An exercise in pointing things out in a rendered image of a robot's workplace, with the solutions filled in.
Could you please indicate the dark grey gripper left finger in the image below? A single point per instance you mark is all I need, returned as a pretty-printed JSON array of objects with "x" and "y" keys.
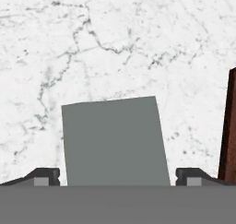
[{"x": 46, "y": 175}]

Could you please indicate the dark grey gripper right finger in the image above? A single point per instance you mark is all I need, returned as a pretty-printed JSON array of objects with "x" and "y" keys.
[{"x": 189, "y": 174}]

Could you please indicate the dark brown wooden cutting board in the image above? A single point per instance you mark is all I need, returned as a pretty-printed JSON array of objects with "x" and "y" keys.
[{"x": 229, "y": 129}]

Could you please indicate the grey rectangular sponge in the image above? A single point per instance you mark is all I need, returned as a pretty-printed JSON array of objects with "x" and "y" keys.
[{"x": 115, "y": 141}]

